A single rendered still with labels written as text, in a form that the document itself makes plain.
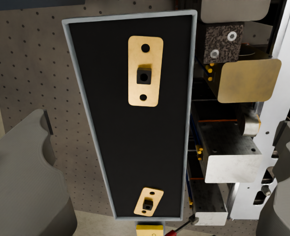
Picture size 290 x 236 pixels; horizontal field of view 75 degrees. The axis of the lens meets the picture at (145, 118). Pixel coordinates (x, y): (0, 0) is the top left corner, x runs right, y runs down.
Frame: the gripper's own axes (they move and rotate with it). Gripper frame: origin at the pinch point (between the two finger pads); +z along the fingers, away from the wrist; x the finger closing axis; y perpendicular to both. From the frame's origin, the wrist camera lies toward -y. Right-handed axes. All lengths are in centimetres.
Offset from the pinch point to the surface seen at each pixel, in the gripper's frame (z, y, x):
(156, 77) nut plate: 11.4, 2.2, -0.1
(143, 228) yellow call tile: 12.0, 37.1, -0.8
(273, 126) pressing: 27.6, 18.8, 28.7
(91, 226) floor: 128, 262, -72
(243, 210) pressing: 28, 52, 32
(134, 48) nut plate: 11.4, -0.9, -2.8
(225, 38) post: 17.7, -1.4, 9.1
